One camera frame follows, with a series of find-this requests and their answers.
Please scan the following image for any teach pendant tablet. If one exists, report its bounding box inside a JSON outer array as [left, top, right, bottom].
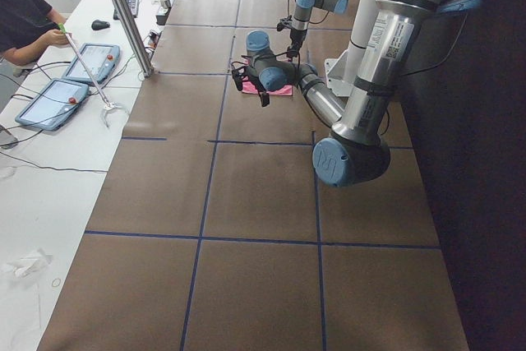
[[62, 43, 121, 85], [15, 78, 89, 132]]

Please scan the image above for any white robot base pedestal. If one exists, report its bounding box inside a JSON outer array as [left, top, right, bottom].
[[325, 0, 378, 97]]

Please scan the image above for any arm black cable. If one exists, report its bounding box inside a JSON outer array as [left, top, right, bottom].
[[283, 0, 330, 56]]

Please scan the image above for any seated person black shirt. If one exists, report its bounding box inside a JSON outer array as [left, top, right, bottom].
[[1, 0, 68, 66]]

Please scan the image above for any near teach pendant tablet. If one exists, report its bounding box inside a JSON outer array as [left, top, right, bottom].
[[15, 78, 89, 132]]

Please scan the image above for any metal cup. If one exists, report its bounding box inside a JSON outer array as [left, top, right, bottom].
[[159, 0, 172, 9]]

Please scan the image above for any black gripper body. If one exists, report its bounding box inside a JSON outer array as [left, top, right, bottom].
[[276, 16, 307, 52], [231, 61, 268, 96]]

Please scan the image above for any crumpled white tissue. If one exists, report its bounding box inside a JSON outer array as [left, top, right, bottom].
[[1, 248, 53, 279]]

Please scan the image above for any reacher grabber stick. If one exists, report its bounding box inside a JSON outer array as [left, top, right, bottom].
[[58, 24, 130, 128]]

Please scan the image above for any pink and grey towel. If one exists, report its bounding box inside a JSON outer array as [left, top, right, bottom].
[[253, 66, 293, 96]]

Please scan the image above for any black computer mouse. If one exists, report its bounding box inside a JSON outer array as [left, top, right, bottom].
[[91, 20, 110, 31]]

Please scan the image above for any far teach pendant tablet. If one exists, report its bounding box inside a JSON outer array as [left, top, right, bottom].
[[62, 43, 121, 85]]

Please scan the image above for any aluminium frame post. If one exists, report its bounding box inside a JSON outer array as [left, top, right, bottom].
[[112, 0, 154, 78]]

